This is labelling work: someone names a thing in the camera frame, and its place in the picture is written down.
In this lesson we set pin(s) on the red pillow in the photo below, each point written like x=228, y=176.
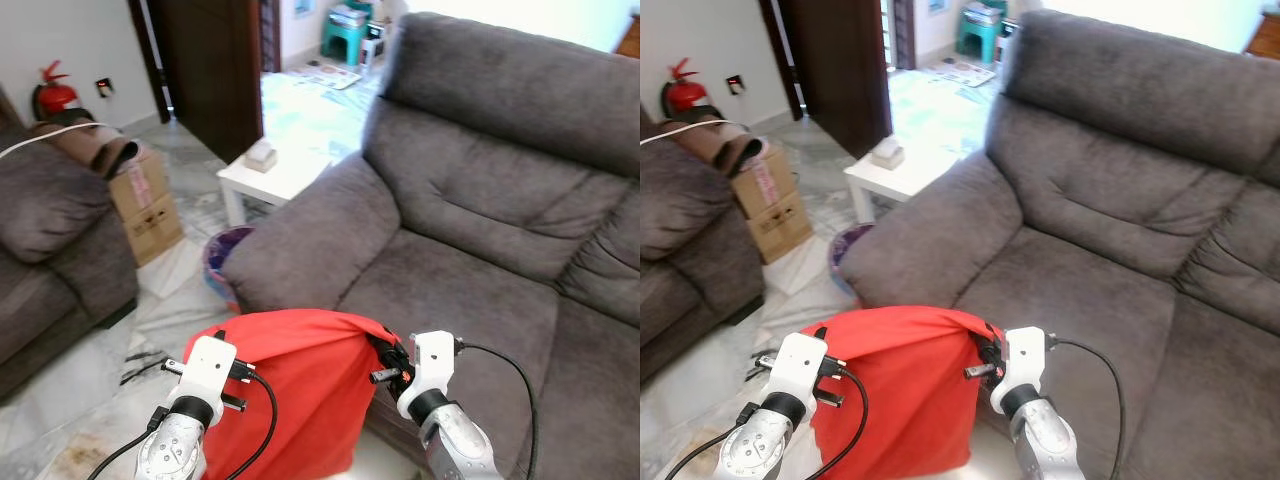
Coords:
x=300, y=390
x=900, y=390

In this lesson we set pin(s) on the dark grey fabric sofa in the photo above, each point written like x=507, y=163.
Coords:
x=480, y=200
x=1100, y=200

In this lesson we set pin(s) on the brown grey fabric sofa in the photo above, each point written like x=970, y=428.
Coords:
x=680, y=220
x=50, y=210

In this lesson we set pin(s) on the purple waste basket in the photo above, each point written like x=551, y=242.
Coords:
x=218, y=265
x=842, y=260

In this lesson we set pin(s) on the white side table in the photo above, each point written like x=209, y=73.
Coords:
x=905, y=180
x=285, y=182

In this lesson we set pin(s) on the cardboard box with red print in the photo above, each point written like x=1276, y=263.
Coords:
x=765, y=185
x=140, y=185

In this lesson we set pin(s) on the beige tissue box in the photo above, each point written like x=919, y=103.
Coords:
x=888, y=153
x=261, y=156

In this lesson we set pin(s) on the brown rolled cloth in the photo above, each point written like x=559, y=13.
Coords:
x=95, y=148
x=720, y=145

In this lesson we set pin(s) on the newspaper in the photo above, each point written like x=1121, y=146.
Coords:
x=328, y=75
x=960, y=72

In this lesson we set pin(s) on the dark brown wooden door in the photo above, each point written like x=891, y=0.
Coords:
x=835, y=70
x=205, y=70

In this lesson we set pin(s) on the red fire extinguisher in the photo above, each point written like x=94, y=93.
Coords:
x=686, y=95
x=57, y=97

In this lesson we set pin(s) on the teal plastic stool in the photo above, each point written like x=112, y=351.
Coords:
x=345, y=42
x=980, y=40

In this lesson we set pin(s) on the stack of books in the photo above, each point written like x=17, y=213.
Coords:
x=349, y=15
x=983, y=12

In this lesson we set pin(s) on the brown wooden furniture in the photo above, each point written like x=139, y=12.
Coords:
x=1265, y=38
x=630, y=38

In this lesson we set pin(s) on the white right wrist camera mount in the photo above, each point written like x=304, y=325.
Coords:
x=1022, y=360
x=432, y=365

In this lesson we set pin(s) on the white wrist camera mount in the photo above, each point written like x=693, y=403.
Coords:
x=432, y=365
x=205, y=365
x=800, y=362
x=1022, y=360

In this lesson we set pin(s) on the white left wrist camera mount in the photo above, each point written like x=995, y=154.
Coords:
x=205, y=365
x=800, y=362

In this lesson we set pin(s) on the black wall socket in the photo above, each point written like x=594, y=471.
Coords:
x=735, y=84
x=104, y=87

